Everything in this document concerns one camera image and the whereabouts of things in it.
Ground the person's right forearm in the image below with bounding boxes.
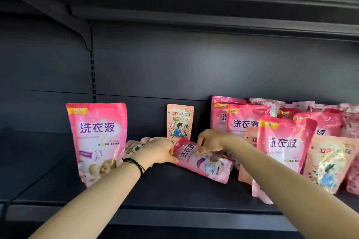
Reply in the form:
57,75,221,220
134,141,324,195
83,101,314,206
224,136,359,239

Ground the pile of pink refill packets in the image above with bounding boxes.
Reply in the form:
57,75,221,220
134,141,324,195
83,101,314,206
210,95,359,205

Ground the pale floral flat pouch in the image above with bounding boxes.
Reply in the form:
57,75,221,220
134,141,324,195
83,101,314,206
123,140,147,161
140,136,169,145

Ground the black slotted shelf upright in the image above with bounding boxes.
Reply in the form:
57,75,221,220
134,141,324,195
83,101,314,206
89,23,97,104

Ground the pink detergent pouch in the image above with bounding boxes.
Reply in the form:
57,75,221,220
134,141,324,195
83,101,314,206
66,103,128,188
172,137,233,184

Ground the black cord bracelet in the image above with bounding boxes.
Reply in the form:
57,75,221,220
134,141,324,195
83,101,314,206
122,158,146,176

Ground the black shelf back panel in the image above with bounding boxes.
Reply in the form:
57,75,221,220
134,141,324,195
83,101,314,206
0,15,359,142

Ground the person's left hand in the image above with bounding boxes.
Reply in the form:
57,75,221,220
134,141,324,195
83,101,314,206
131,137,179,169

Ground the black metal shelf board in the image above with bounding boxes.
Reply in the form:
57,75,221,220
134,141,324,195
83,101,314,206
0,130,359,232

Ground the person's left forearm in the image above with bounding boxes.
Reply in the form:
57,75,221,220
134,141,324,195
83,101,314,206
28,160,142,239

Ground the small peach floral pouch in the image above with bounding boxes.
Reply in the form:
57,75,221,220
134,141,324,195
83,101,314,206
166,104,195,140

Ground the black shelf bracket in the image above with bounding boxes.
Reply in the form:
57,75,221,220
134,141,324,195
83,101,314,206
0,0,93,52

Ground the person's right hand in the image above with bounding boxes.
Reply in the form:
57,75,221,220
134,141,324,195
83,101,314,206
196,129,235,155

